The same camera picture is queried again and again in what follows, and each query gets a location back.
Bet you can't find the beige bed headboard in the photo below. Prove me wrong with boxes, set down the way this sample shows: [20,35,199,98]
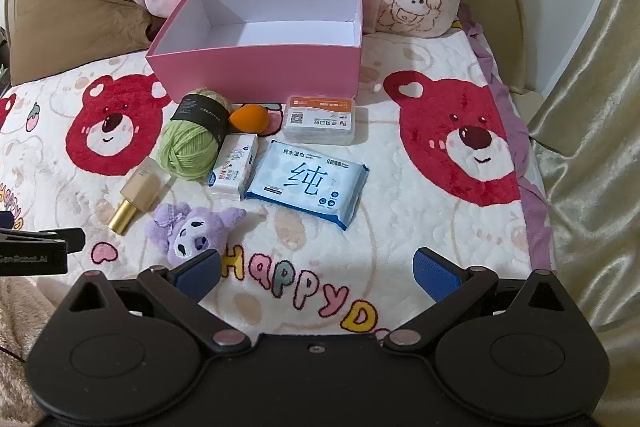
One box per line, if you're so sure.
[0,0,547,96]

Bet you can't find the beige fluffy blanket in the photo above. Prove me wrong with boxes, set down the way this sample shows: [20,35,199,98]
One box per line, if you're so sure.
[0,274,76,427]

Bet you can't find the blue wet wipes pack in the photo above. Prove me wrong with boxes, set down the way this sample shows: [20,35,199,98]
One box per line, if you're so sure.
[244,139,370,232]

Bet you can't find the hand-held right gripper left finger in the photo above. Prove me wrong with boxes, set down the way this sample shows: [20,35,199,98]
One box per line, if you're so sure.
[59,249,253,355]

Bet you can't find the brown pillow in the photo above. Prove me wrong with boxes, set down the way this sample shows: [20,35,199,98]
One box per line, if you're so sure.
[10,0,156,85]

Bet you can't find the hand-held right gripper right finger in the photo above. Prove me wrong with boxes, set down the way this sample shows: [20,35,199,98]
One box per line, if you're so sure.
[382,247,582,353]

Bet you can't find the clear plastic case orange label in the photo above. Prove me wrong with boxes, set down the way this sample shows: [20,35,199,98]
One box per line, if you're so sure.
[281,95,368,144]

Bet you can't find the green yarn ball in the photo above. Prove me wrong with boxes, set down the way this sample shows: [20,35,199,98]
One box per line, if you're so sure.
[156,88,232,180]

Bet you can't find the purple plush toy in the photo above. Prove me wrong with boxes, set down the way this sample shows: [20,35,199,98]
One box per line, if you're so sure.
[145,202,248,270]

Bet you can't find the printed bear blanket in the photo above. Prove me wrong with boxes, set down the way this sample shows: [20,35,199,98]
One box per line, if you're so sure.
[0,24,556,348]

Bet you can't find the pink cardboard box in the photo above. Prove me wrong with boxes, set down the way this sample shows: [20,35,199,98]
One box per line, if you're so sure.
[145,0,364,104]

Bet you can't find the golden satin cloth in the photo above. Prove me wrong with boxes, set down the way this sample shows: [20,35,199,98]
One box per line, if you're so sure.
[527,0,640,427]

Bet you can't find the small white carton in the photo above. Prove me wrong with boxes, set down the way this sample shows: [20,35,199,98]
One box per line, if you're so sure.
[207,133,260,202]

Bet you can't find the beige bottle with gold cap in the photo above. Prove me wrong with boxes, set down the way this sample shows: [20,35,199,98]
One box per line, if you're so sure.
[107,157,171,236]

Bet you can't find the orange makeup sponge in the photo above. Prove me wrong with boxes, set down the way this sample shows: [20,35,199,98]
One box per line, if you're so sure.
[229,104,271,132]

